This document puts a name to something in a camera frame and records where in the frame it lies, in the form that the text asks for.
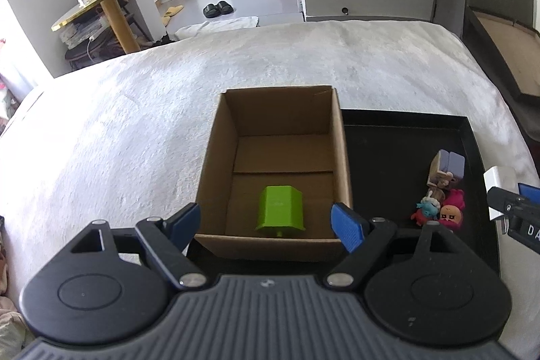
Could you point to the white floor mat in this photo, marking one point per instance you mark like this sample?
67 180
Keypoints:
215 27

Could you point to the black stool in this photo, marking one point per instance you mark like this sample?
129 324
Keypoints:
105 52

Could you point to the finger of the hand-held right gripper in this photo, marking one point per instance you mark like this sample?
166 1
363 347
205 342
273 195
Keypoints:
529 191
502 199

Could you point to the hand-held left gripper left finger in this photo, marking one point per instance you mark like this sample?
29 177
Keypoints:
187 218

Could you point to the dark frame with cardboard panel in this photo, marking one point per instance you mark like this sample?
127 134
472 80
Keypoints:
498 39

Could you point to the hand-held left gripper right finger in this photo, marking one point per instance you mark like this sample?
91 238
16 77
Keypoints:
346 227

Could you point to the colourful patterned cloth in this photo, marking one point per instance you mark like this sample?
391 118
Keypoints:
6 90

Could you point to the beige cloth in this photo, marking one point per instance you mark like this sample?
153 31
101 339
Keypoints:
8 301

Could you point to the white charger plug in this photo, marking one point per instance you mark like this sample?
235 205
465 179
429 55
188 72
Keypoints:
500 176

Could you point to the pink toy figure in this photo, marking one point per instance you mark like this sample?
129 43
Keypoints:
453 212

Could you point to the purple block toy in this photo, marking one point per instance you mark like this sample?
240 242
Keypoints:
453 166

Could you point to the blue toy figure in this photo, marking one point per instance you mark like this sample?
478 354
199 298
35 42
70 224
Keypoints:
428 210

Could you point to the black slipper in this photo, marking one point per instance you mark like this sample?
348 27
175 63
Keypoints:
224 8
211 10

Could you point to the black tray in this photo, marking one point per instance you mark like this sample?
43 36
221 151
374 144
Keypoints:
388 157

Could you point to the brown cardboard box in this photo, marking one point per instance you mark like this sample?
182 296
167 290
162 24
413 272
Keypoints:
219 157

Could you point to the stack of white packages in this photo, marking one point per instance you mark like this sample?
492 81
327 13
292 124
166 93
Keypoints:
82 31

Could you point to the green plastic block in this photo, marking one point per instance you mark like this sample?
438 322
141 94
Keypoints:
276 210

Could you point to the brown-haired doll figure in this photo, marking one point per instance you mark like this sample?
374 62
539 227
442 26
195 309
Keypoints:
436 195

